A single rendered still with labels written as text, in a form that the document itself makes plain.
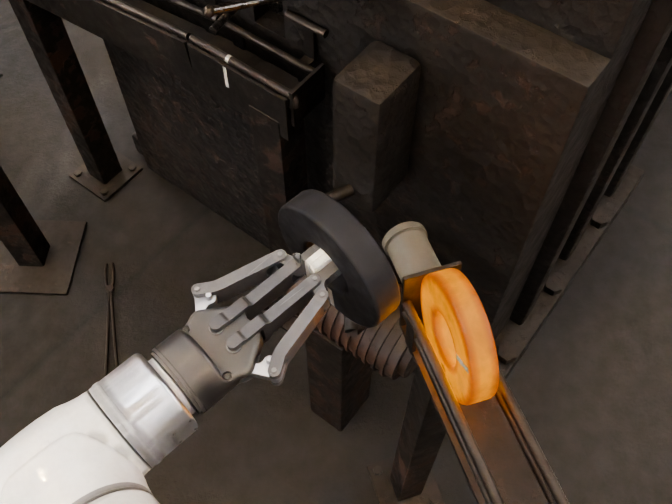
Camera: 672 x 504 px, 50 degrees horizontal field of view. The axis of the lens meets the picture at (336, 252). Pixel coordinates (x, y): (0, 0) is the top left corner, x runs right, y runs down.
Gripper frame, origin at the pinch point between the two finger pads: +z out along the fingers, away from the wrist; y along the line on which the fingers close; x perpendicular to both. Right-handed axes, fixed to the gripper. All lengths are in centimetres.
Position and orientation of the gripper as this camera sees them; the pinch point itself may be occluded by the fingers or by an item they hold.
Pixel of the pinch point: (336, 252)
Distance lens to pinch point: 72.4
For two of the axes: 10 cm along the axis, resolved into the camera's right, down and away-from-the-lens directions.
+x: -0.3, -5.0, -8.6
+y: 6.8, 6.2, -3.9
